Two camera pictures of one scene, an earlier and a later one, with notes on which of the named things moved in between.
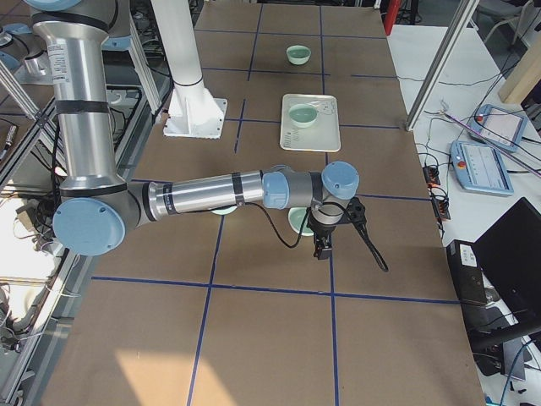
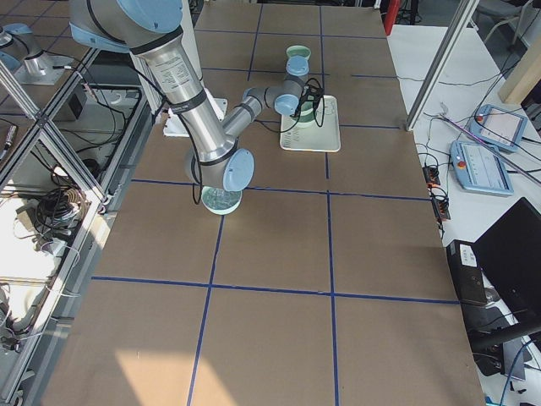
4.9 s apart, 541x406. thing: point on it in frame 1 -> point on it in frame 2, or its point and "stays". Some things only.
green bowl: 298,54 stays
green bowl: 296,216 -> 307,118
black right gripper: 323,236 -> 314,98
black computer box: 467,277 stays
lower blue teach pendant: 479,167 stays
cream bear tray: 325,135 stays
